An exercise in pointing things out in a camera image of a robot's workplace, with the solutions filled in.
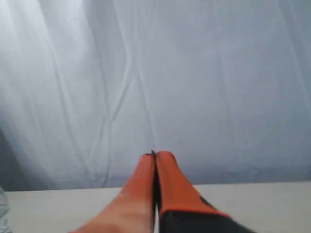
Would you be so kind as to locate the clear bottle with green label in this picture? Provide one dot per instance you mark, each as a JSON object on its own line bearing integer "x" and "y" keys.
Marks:
{"x": 5, "y": 224}

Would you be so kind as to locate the white backdrop cloth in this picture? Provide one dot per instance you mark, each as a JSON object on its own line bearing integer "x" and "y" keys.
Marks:
{"x": 88, "y": 86}

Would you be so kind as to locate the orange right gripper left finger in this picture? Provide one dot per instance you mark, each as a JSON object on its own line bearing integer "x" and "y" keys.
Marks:
{"x": 133, "y": 209}

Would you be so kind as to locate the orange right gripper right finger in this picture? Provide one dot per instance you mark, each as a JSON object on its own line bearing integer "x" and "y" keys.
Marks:
{"x": 182, "y": 209}

